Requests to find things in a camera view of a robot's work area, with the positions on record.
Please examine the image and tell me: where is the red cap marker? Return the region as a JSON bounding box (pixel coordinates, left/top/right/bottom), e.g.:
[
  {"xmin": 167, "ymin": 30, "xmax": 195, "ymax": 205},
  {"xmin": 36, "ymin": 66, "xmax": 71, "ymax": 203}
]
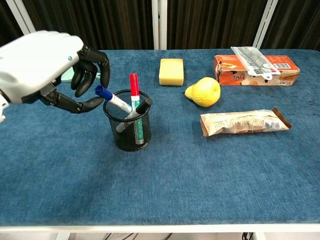
[{"xmin": 129, "ymin": 73, "xmax": 144, "ymax": 145}]

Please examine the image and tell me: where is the white upright frame post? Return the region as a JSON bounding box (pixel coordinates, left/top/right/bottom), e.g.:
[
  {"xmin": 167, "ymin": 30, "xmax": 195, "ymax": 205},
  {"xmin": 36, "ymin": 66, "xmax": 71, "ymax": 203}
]
[{"xmin": 151, "ymin": 0, "xmax": 168, "ymax": 50}]

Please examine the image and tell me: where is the black mesh pen holder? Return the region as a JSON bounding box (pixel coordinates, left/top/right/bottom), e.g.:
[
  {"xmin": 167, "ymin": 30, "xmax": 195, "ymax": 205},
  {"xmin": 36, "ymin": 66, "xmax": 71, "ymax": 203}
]
[{"xmin": 103, "ymin": 89, "xmax": 153, "ymax": 152}]

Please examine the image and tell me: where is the clear plastic blister pack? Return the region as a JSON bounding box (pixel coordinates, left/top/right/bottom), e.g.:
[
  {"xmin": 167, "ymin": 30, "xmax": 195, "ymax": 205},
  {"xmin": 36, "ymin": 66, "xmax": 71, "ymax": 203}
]
[{"xmin": 230, "ymin": 46, "xmax": 281, "ymax": 80}]

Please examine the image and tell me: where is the blue cap marker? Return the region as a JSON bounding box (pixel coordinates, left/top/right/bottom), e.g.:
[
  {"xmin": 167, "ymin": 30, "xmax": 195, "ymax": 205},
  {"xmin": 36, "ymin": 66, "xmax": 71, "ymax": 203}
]
[{"xmin": 94, "ymin": 85, "xmax": 133, "ymax": 114}]

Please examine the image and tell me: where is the black cap marker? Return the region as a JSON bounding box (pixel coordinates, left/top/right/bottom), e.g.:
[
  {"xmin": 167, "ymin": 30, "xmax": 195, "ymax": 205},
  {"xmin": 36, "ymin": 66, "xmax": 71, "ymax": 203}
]
[{"xmin": 115, "ymin": 97, "xmax": 153, "ymax": 133}]

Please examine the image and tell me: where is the orange cardboard snack box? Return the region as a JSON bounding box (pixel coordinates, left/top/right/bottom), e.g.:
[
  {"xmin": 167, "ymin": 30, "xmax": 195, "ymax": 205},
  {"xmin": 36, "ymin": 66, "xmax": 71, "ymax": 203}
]
[{"xmin": 213, "ymin": 54, "xmax": 301, "ymax": 87}]

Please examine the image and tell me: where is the beige snack wrapper bag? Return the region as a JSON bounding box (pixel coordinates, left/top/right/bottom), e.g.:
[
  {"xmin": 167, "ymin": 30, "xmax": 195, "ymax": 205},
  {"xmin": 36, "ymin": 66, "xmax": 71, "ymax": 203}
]
[{"xmin": 199, "ymin": 107, "xmax": 293, "ymax": 137}]

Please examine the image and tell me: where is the mint green dustpan brush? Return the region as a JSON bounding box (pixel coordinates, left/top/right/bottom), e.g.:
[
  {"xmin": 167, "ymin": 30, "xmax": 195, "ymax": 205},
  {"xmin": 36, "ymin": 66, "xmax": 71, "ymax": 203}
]
[{"xmin": 59, "ymin": 66, "xmax": 103, "ymax": 83}]

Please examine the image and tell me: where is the dark pleated curtain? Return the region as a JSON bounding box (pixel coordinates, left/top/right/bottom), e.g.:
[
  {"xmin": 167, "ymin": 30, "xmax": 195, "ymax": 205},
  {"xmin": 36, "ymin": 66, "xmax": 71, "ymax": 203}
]
[{"xmin": 0, "ymin": 0, "xmax": 320, "ymax": 52}]

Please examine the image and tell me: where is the yellow pear toy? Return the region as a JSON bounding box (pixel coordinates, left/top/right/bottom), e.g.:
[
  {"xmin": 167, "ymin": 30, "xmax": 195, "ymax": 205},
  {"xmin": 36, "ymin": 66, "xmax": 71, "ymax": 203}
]
[{"xmin": 184, "ymin": 76, "xmax": 222, "ymax": 108}]

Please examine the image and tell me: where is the blue table cloth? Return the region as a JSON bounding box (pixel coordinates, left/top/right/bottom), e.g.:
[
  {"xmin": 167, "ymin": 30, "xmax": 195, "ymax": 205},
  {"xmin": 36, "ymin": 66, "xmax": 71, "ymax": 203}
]
[{"xmin": 0, "ymin": 49, "xmax": 320, "ymax": 227}]

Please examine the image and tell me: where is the white slanted frame post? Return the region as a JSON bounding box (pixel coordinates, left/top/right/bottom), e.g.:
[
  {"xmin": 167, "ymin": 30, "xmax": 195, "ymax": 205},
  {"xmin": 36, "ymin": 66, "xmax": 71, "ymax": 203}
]
[
  {"xmin": 5, "ymin": 0, "xmax": 37, "ymax": 35},
  {"xmin": 252, "ymin": 0, "xmax": 279, "ymax": 49}
]

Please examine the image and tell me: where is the yellow sponge block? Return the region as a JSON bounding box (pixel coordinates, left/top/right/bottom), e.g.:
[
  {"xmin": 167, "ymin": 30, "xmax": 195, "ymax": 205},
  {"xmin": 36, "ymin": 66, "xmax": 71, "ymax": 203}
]
[{"xmin": 158, "ymin": 58, "xmax": 185, "ymax": 87}]

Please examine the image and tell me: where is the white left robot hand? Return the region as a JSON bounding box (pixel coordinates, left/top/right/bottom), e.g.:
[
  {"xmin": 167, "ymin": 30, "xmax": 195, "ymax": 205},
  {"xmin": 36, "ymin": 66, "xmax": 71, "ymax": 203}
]
[{"xmin": 0, "ymin": 30, "xmax": 111, "ymax": 115}]

